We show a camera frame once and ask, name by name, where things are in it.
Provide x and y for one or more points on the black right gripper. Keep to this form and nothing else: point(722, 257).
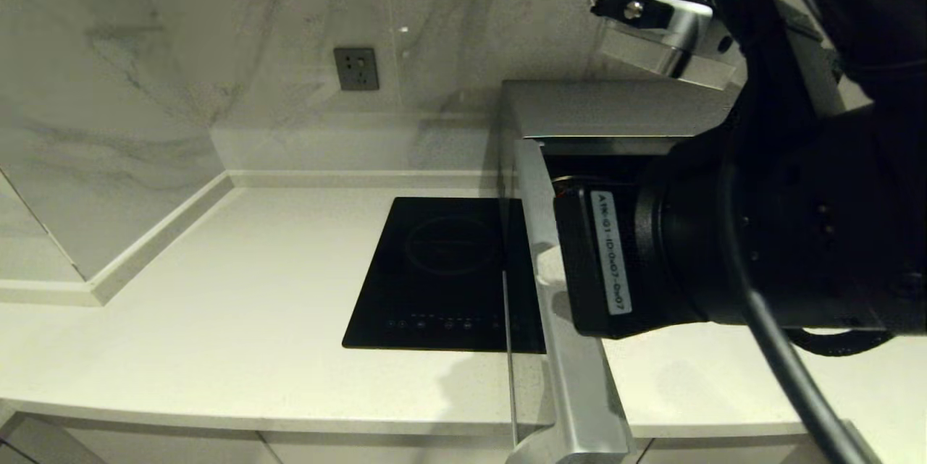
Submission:
point(576, 268)

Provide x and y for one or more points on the microwave door with glass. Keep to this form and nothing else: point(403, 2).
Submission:
point(572, 377)

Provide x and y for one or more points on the black induction cooktop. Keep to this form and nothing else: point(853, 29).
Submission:
point(434, 268)

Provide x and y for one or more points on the white cabinet corner panel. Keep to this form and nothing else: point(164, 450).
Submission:
point(29, 444)

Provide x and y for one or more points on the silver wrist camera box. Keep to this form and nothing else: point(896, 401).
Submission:
point(673, 44)

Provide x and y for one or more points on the grey wall socket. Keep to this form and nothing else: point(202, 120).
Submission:
point(356, 69)

